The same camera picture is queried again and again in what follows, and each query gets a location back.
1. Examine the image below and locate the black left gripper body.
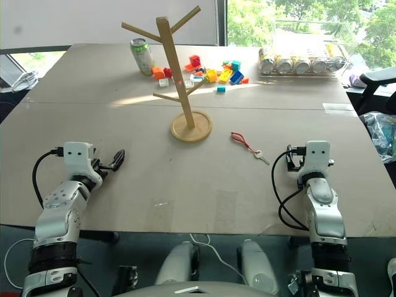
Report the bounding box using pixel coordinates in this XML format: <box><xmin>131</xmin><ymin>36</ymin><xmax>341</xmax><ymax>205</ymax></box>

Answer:
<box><xmin>91</xmin><ymin>157</ymin><xmax>110</xmax><ymax>180</ymax></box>

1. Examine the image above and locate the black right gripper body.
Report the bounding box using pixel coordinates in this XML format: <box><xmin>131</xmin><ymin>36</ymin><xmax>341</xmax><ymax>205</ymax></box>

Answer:
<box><xmin>286</xmin><ymin>154</ymin><xmax>335</xmax><ymax>172</ymax></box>

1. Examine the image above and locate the clear plastic can tray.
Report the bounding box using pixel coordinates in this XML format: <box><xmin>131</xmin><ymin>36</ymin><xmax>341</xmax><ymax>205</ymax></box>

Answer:
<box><xmin>257</xmin><ymin>46</ymin><xmax>350</xmax><ymax>79</ymax></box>

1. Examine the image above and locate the silver drink can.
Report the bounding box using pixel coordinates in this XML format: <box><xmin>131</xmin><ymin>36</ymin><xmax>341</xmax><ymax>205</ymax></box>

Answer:
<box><xmin>310</xmin><ymin>57</ymin><xmax>328</xmax><ymax>75</ymax></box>
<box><xmin>276</xmin><ymin>56</ymin><xmax>295</xmax><ymax>75</ymax></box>
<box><xmin>293</xmin><ymin>56</ymin><xmax>311</xmax><ymax>75</ymax></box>
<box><xmin>326</xmin><ymin>55</ymin><xmax>347</xmax><ymax>74</ymax></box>
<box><xmin>259</xmin><ymin>55</ymin><xmax>277</xmax><ymax>75</ymax></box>

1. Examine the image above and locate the wooden tree-shaped hanging rack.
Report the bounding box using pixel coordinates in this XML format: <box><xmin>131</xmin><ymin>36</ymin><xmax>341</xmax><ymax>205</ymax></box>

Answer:
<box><xmin>121</xmin><ymin>5</ymin><xmax>213</xmax><ymax>144</ymax></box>

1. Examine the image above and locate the clear plastic bag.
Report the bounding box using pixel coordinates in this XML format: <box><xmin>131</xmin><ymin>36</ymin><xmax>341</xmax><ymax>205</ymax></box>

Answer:
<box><xmin>359</xmin><ymin>111</ymin><xmax>396</xmax><ymax>164</ymax></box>

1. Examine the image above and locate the green drink can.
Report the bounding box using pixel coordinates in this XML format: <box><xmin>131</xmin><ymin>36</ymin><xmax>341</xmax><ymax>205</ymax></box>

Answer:
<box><xmin>129</xmin><ymin>38</ymin><xmax>155</xmax><ymax>76</ymax></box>

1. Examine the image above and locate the black office chair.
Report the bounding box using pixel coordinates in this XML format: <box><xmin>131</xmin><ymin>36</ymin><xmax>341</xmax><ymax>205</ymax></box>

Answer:
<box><xmin>348</xmin><ymin>67</ymin><xmax>396</xmax><ymax>119</ymax></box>

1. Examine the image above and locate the white rounded robot leg shell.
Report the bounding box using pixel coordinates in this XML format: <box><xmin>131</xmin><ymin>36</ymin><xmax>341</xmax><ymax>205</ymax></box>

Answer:
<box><xmin>153</xmin><ymin>240</ymin><xmax>199</xmax><ymax>286</ymax></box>
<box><xmin>237</xmin><ymin>239</ymin><xmax>280</xmax><ymax>295</ymax></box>

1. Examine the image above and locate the white bundled cloth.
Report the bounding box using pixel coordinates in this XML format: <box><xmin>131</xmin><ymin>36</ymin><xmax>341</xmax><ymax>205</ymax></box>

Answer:
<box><xmin>11</xmin><ymin>71</ymin><xmax>40</xmax><ymax>93</ymax></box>

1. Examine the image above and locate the orange-red toy block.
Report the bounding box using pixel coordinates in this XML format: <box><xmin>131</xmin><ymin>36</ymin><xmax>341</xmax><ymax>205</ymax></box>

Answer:
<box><xmin>184</xmin><ymin>54</ymin><xmax>202</xmax><ymax>73</ymax></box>

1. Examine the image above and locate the white roller blind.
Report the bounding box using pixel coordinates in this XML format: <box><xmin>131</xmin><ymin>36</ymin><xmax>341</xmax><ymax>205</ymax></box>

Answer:
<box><xmin>0</xmin><ymin>0</ymin><xmax>217</xmax><ymax>50</ymax></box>

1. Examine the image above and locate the grey robot torso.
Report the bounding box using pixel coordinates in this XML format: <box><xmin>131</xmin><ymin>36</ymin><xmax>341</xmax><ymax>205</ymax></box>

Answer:
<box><xmin>113</xmin><ymin>280</ymin><xmax>258</xmax><ymax>297</ymax></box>

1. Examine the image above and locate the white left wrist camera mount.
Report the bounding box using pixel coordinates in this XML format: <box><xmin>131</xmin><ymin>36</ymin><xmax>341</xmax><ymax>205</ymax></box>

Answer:
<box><xmin>61</xmin><ymin>141</ymin><xmax>105</xmax><ymax>189</ymax></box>

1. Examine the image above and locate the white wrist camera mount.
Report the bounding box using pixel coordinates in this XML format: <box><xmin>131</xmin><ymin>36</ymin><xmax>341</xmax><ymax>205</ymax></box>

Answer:
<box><xmin>298</xmin><ymin>140</ymin><xmax>332</xmax><ymax>182</ymax></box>
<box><xmin>61</xmin><ymin>141</ymin><xmax>105</xmax><ymax>189</ymax></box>

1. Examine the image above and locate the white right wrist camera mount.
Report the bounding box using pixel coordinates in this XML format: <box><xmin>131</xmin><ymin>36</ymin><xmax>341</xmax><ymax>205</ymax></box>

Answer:
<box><xmin>298</xmin><ymin>140</ymin><xmax>332</xmax><ymax>182</ymax></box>

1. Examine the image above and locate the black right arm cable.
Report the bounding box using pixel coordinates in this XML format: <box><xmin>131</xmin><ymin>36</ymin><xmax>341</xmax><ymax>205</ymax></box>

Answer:
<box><xmin>271</xmin><ymin>145</ymin><xmax>311</xmax><ymax>231</ymax></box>

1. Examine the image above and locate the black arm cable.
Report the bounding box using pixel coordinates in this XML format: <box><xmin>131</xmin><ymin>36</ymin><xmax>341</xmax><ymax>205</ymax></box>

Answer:
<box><xmin>271</xmin><ymin>145</ymin><xmax>311</xmax><ymax>231</ymax></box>
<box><xmin>32</xmin><ymin>148</ymin><xmax>64</xmax><ymax>209</ymax></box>

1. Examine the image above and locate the silver key with red strap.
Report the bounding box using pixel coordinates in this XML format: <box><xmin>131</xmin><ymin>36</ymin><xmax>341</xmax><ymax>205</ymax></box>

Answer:
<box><xmin>230</xmin><ymin>131</ymin><xmax>270</xmax><ymax>166</ymax></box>

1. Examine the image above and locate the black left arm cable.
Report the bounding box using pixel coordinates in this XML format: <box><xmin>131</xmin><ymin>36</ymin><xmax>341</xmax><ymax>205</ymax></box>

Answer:
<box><xmin>32</xmin><ymin>148</ymin><xmax>64</xmax><ymax>209</ymax></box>

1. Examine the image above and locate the white cable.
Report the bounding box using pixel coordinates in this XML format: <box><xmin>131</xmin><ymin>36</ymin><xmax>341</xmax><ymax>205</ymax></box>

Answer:
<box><xmin>189</xmin><ymin>233</ymin><xmax>249</xmax><ymax>280</ymax></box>
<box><xmin>4</xmin><ymin>237</ymin><xmax>35</xmax><ymax>289</ymax></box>

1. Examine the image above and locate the dark window frame post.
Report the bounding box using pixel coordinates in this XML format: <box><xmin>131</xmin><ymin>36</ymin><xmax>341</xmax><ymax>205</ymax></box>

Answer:
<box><xmin>215</xmin><ymin>0</ymin><xmax>229</xmax><ymax>47</ymax></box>

